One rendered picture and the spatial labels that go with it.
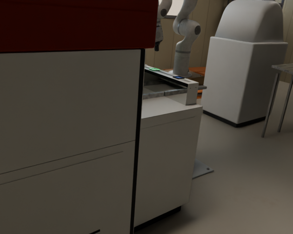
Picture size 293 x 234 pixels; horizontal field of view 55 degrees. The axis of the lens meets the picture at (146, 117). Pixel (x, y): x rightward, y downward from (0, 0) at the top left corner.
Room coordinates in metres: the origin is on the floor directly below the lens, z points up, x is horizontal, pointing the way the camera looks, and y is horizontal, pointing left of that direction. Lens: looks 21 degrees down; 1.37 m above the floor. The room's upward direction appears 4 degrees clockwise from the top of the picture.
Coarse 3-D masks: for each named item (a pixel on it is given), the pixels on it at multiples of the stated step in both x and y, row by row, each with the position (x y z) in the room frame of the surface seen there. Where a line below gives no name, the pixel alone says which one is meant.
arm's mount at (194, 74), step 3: (171, 69) 2.38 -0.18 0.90; (192, 72) 2.33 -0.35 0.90; (192, 75) 2.25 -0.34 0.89; (195, 75) 2.25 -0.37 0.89; (198, 75) 2.26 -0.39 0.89; (201, 75) 2.27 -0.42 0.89; (189, 78) 2.15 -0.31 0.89; (192, 78) 2.17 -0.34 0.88; (195, 78) 2.19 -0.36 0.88; (198, 78) 2.21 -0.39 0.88; (201, 78) 2.23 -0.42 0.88; (198, 81) 2.21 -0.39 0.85; (201, 81) 2.24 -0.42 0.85; (201, 84) 2.24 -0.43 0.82
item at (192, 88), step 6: (150, 66) 2.14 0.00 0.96; (156, 72) 1.94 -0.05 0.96; (162, 72) 1.97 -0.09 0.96; (168, 72) 1.97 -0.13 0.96; (174, 78) 1.79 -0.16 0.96; (186, 78) 1.82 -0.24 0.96; (192, 84) 1.70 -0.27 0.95; (198, 84) 1.74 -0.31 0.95; (192, 90) 1.71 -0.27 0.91; (186, 96) 1.68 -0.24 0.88; (192, 96) 1.71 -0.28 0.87; (186, 102) 1.69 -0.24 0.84; (192, 102) 1.72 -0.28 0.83
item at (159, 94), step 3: (150, 93) 1.79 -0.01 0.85; (153, 93) 1.79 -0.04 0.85; (156, 93) 1.80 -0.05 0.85; (159, 93) 1.82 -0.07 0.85; (162, 93) 1.84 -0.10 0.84; (144, 96) 1.74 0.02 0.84; (147, 96) 1.76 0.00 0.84; (150, 96) 1.77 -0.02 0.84; (153, 96) 1.79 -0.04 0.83; (156, 96) 1.81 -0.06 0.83; (159, 96) 1.82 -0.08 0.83; (162, 96) 1.84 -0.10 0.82
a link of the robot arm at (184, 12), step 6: (186, 0) 2.18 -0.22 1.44; (192, 0) 2.17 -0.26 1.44; (186, 6) 2.18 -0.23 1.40; (192, 6) 2.18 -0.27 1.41; (180, 12) 2.21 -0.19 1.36; (186, 12) 2.20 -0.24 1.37; (180, 18) 2.22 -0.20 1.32; (186, 18) 2.25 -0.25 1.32; (174, 24) 2.23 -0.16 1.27; (174, 30) 2.24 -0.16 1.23
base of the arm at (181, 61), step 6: (180, 54) 2.18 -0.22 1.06; (186, 54) 2.18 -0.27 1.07; (174, 60) 2.22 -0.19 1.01; (180, 60) 2.18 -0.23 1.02; (186, 60) 2.18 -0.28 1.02; (174, 66) 2.21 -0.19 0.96; (180, 66) 2.18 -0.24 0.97; (186, 66) 2.19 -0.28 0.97; (174, 72) 2.21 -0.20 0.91; (180, 72) 2.18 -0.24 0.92; (186, 72) 2.20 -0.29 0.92
